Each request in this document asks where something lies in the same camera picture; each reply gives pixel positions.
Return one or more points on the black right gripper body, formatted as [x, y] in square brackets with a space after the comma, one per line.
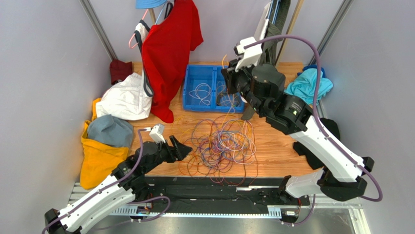
[231, 76]

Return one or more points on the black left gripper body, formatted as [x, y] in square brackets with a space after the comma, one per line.
[173, 154]

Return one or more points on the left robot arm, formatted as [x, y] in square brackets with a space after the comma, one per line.
[125, 184]

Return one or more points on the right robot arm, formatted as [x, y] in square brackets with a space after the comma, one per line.
[340, 176]

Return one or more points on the blue divided plastic bin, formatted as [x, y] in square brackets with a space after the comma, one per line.
[205, 91]

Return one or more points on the olive green hanging garment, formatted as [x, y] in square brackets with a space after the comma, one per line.
[277, 17]

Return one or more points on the grey-blue cloth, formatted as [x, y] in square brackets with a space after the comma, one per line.
[111, 131]

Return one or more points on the turquoise cloth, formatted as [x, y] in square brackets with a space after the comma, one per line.
[304, 86]

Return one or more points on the white cloth with black trim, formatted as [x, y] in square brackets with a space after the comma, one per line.
[129, 99]

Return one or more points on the red t-shirt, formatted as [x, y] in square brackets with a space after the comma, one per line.
[166, 52]

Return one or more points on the dark blue cloth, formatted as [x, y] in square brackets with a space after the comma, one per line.
[313, 66]

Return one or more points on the yellow cloth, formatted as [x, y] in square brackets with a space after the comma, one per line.
[99, 159]

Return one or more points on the wooden pole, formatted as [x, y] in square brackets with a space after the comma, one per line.
[289, 31]

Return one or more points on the dark red cloth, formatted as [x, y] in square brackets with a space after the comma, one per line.
[120, 70]

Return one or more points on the pink hanger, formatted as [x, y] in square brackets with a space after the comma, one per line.
[141, 32]

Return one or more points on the blue hat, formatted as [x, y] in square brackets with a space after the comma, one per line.
[147, 4]

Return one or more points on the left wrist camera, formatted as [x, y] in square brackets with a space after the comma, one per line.
[156, 133]

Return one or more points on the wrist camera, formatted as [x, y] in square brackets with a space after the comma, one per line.
[156, 133]
[247, 57]

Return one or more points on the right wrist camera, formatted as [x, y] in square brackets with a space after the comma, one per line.
[247, 57]

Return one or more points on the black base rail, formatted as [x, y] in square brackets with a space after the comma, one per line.
[237, 197]

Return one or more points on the metal corner rail right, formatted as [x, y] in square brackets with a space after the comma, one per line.
[333, 26]

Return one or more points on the metal corner rail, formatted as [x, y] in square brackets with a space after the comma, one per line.
[333, 26]
[94, 19]

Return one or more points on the metal corner rail left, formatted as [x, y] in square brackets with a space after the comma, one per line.
[94, 19]

